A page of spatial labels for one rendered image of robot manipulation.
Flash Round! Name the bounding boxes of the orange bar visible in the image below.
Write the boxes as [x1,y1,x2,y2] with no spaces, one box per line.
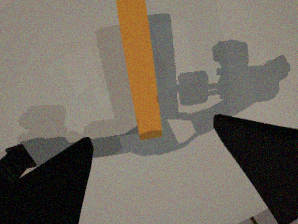
[116,0,162,140]

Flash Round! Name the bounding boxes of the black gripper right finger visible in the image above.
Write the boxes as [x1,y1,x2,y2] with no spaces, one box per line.
[214,115,298,224]

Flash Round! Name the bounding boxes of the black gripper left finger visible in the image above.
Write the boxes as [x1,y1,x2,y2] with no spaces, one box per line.
[0,137,93,224]

